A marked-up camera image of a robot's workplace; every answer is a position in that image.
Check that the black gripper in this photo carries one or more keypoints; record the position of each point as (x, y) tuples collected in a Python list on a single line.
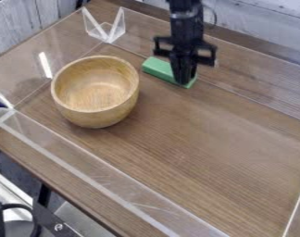
[(194, 52)]

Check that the green rectangular block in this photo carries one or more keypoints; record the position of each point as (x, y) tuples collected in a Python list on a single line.
[(159, 69)]

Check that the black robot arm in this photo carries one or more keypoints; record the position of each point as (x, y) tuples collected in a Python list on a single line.
[(186, 22)]

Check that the light wooden bowl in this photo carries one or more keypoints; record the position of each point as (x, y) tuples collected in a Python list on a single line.
[(95, 91)]

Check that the black table leg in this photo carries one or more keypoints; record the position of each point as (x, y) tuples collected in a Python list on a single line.
[(43, 196)]

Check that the clear acrylic corner bracket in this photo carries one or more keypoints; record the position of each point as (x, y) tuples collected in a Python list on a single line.
[(106, 32)]

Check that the clear acrylic tray wall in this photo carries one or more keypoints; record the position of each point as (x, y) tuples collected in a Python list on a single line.
[(122, 204)]

